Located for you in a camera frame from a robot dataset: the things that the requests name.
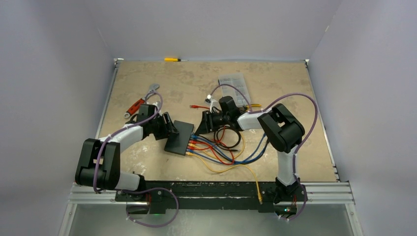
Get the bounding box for yellow handled screwdriver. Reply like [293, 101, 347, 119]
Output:
[164, 58, 187, 62]

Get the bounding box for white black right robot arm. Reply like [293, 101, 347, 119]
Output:
[195, 96, 305, 200]

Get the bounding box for yellow ethernet cable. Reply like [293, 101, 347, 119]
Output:
[188, 130, 246, 162]
[185, 151, 263, 205]

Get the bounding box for red handled adjustable wrench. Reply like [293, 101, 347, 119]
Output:
[123, 83, 160, 118]

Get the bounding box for aluminium frame rail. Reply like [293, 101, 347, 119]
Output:
[67, 182, 355, 205]

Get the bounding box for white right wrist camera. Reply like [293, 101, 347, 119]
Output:
[205, 94, 219, 112]

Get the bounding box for black ethernet cable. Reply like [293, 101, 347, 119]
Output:
[192, 125, 242, 153]

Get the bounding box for black yellow pliers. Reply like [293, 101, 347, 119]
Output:
[243, 104, 262, 110]

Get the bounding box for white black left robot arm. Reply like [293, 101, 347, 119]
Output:
[75, 105, 179, 201]

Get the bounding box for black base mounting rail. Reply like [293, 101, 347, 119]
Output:
[115, 180, 308, 215]

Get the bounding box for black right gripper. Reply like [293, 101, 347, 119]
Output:
[196, 110, 230, 135]

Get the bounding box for clear plastic parts box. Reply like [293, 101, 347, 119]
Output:
[218, 73, 252, 108]

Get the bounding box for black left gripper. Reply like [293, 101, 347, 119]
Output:
[149, 112, 178, 140]

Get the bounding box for black network switch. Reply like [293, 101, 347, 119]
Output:
[164, 120, 194, 156]

